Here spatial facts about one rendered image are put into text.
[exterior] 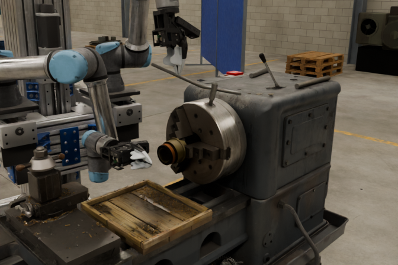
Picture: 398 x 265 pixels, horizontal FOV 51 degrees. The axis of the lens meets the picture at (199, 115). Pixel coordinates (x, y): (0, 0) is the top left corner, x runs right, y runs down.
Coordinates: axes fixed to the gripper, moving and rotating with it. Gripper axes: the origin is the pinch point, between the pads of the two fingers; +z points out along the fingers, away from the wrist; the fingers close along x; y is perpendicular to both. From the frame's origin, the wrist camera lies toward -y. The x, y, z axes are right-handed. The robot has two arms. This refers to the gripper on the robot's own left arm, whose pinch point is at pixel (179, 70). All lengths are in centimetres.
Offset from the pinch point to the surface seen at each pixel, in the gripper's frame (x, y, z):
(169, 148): -5.0, 4.4, 26.3
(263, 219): 6, -29, 62
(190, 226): 6, 9, 51
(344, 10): -433, -985, -78
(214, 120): 4.3, -9.6, 19.0
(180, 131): -8.1, -4.0, 22.4
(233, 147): 7.5, -14.5, 29.5
